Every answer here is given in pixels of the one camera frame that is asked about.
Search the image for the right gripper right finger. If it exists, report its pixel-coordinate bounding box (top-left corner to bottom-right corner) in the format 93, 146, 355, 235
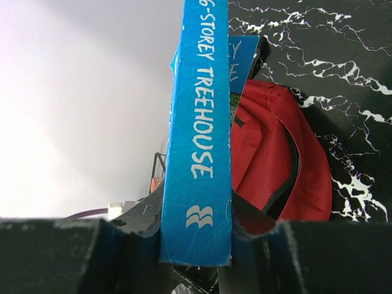
219, 195, 391, 293

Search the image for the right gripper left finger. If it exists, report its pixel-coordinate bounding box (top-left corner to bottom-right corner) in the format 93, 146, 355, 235
1, 187, 173, 293

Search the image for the red student backpack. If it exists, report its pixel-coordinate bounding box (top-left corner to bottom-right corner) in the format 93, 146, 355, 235
231, 80, 333, 235

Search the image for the blue cartoon book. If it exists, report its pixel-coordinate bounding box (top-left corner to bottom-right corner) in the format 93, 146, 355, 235
159, 0, 261, 266

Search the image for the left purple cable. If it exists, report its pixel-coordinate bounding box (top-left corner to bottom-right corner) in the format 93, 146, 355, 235
66, 208, 110, 220

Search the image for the dark wire dish rack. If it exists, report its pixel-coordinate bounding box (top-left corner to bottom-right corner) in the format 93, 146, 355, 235
149, 153, 166, 194

